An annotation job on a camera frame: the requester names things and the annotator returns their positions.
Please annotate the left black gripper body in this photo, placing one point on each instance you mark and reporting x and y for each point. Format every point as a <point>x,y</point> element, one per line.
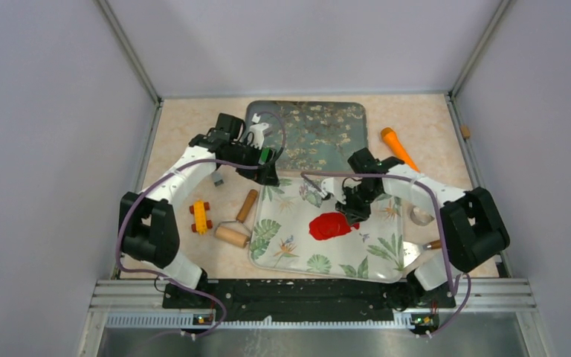
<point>247,154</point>

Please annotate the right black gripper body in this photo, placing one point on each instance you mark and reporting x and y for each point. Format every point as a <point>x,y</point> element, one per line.
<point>359,197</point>

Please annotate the red dough piece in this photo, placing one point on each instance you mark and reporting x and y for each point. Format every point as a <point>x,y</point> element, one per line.
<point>330,225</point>

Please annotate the small round metal cup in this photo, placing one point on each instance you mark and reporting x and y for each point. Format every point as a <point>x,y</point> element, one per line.
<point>420,217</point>

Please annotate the wooden rolling pin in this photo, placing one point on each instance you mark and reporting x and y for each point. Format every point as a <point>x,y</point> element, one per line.
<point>235,232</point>

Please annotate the white leaf pattern tray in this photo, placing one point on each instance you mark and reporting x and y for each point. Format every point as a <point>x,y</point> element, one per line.
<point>299,232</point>

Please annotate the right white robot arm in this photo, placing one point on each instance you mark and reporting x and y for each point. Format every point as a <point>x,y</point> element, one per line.
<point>471,229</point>

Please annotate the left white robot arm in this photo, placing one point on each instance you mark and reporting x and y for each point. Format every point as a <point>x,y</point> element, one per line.
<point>148,231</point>

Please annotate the green dough disc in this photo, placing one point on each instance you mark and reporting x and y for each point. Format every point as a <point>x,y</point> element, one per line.
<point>264,156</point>

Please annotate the grey dumbbell shaped tool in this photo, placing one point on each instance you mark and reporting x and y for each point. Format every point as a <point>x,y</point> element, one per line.
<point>217,179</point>

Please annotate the teal blossom pattern tray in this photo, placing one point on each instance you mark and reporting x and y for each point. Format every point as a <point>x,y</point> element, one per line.
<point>320,135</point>

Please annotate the orange toy carrot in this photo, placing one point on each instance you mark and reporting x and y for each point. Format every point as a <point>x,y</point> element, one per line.
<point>390,138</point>

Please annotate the yellow red toy car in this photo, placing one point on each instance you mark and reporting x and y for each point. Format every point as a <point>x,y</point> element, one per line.
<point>199,210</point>

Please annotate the small wooden block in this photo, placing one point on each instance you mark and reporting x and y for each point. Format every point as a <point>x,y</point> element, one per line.
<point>465,132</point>

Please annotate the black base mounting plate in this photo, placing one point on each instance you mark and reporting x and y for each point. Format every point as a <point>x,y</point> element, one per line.
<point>307,300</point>

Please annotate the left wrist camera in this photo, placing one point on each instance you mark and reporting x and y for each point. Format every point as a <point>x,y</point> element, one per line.
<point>257,132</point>

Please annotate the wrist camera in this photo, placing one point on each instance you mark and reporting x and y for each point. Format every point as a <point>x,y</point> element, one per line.
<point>332,188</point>
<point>257,132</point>

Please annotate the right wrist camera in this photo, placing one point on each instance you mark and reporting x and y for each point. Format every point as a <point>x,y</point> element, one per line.
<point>332,188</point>

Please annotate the metal scraper wooden handle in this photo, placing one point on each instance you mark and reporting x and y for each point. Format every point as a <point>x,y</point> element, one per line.
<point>411,250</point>

